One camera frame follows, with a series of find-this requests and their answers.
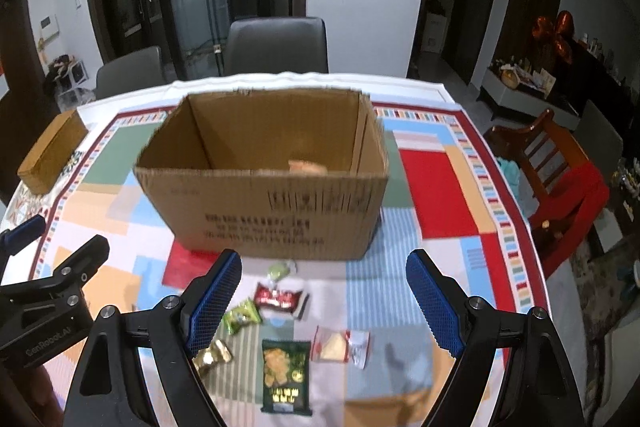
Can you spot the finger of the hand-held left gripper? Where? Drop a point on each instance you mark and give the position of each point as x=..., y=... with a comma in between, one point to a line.
x=22, y=231
x=82, y=259

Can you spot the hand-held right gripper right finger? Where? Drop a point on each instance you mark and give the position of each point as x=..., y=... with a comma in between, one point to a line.
x=435, y=307

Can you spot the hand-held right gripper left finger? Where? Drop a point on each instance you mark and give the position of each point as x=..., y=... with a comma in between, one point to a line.
x=215, y=302

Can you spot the gold red twist-wrapped candy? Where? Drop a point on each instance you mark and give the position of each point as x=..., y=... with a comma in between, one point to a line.
x=216, y=355

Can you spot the red snack packet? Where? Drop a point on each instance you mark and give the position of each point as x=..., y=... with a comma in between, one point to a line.
x=277, y=299

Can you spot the dark green cracker packet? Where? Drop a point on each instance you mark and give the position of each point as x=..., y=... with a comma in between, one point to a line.
x=286, y=374

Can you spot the clear pastry packet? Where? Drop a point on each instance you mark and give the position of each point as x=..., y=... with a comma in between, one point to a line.
x=337, y=346

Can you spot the cardboard box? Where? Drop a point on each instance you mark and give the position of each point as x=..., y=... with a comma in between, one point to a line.
x=280, y=207

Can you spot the person's left hand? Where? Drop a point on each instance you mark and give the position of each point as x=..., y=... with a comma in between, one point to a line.
x=27, y=394

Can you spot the light green snack packet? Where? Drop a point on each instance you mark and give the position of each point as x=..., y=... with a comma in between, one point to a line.
x=244, y=317

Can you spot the small green wrapped candy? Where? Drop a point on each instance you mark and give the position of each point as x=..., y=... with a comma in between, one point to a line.
x=280, y=270

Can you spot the woven yellow box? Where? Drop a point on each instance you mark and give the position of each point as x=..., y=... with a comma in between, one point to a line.
x=52, y=152

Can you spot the colourful patterned tablecloth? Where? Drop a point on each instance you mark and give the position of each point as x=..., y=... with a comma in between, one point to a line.
x=440, y=177

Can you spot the white storage shelf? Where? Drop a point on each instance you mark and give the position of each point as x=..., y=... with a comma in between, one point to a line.
x=70, y=79

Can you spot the tan snack packet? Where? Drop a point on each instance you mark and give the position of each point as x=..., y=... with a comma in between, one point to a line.
x=307, y=167

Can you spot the wooden chair with red cushion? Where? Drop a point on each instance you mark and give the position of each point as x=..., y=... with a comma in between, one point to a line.
x=565, y=187

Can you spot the light grey chair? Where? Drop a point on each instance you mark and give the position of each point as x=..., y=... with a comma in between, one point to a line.
x=130, y=74

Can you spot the white low sideboard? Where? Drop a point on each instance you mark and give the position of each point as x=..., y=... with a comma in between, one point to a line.
x=520, y=99

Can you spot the dark grey leather chair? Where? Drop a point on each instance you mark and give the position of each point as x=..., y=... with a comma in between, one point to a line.
x=275, y=44

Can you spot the white paper bag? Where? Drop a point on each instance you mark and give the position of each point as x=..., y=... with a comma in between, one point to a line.
x=435, y=33

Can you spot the black cabinet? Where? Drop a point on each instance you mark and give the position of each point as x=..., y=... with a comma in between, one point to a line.
x=590, y=77

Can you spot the red foil balloon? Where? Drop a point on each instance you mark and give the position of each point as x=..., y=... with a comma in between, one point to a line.
x=560, y=34

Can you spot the white wall panel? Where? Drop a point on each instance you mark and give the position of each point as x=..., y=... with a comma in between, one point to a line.
x=48, y=28

